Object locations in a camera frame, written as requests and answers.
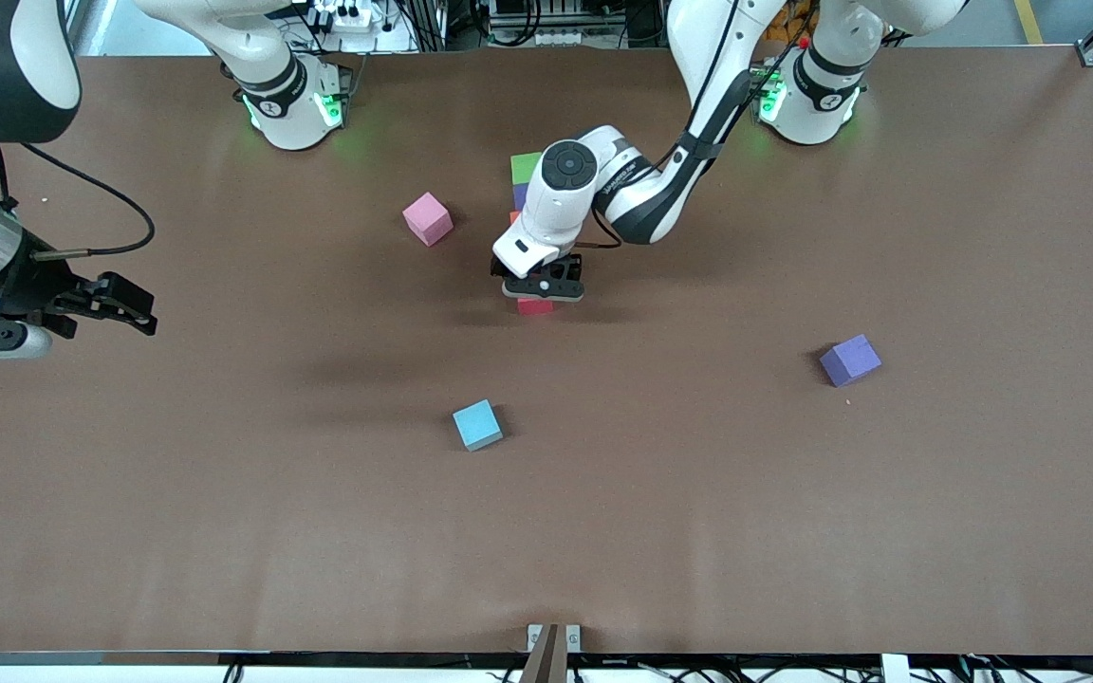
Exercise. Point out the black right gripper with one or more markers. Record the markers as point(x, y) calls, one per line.
point(37, 283)

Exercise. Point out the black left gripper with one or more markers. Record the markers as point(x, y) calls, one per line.
point(569, 265)

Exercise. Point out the red foam cube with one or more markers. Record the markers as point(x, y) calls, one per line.
point(535, 307)

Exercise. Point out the purple foam cube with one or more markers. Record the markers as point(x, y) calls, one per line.
point(520, 197)
point(849, 359)

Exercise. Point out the green foam cube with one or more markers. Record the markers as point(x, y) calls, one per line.
point(523, 171)

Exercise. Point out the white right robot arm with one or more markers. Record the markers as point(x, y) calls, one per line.
point(286, 104)

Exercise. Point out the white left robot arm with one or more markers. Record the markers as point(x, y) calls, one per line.
point(556, 209)

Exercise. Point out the pink foam cube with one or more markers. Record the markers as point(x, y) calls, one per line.
point(427, 218)

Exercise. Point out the cyan foam cube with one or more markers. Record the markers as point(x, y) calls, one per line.
point(476, 424)

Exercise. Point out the bag of orange snacks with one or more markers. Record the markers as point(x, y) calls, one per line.
point(793, 21)

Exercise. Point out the brown mounting pole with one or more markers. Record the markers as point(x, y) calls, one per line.
point(541, 659)

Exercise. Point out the white table edge block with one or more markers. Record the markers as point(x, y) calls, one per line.
point(896, 669)

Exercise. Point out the metal table edge bracket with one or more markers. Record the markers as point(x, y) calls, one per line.
point(534, 636)

